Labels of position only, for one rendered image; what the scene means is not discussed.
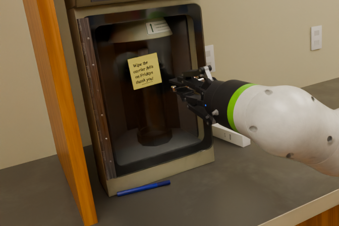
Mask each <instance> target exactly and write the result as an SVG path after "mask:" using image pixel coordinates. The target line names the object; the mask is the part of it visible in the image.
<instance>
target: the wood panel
mask: <svg viewBox="0 0 339 226"><path fill-rule="evenodd" d="M23 5H24V9H25V14H26V18H27V23H28V27H29V31H30V36H31V40H32V45H33V49H34V54H35V58H36V63H37V67H38V72H39V76H40V80H41V85H42V90H43V94H44V99H45V103H46V108H47V112H48V116H49V121H50V125H51V130H52V134H53V139H54V143H55V148H56V152H57V155H58V158H59V160H60V163H61V165H62V168H63V171H64V173H65V176H66V178H67V181H68V184H69V186H70V189H71V191H72V194H73V197H74V199H75V202H76V205H77V207H78V210H79V212H80V215H81V218H82V220H83V223H84V225H85V226H90V225H93V224H96V223H98V220H97V215H96V210H95V205H94V200H93V195H92V190H91V185H90V180H89V175H88V170H87V165H86V160H85V155H84V150H83V145H82V140H81V135H80V130H79V125H78V120H77V115H76V110H75V105H74V101H73V96H72V91H71V86H70V80H69V75H68V70H67V65H66V60H65V55H64V50H63V45H62V41H61V36H60V31H59V26H58V21H57V16H56V12H55V7H54V2H53V0H23Z"/></svg>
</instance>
